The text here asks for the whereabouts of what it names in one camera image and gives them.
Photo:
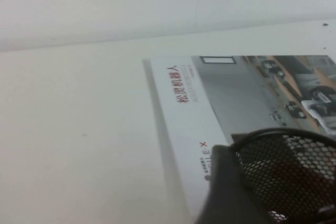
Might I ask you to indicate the black mesh pen holder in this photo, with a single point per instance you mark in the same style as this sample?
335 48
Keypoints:
288 171

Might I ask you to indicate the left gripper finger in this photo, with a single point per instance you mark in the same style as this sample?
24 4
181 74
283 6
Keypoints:
225 182

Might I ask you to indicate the brochure with office robots photo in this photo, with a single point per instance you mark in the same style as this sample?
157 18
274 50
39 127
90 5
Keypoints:
210 98

